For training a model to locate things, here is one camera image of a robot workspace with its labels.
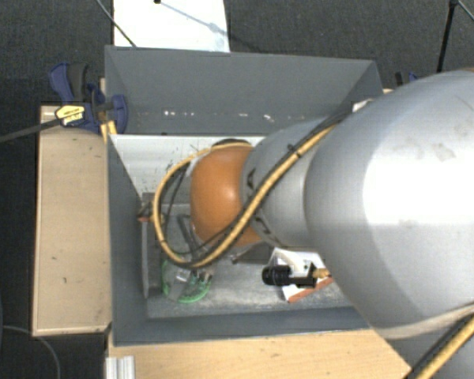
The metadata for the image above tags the clear green plastic cup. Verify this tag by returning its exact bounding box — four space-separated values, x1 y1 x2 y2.
160 258 213 304

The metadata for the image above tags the pale wood board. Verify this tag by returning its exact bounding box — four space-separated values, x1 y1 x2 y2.
31 106 114 337

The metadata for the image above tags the red-brown flat block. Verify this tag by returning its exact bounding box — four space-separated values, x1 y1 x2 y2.
286 276 335 304

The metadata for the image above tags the grey metal bin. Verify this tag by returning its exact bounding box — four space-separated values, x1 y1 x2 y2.
103 44 385 347

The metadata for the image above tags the black cylinder on white bracket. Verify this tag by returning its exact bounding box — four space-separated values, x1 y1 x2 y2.
261 246 329 302

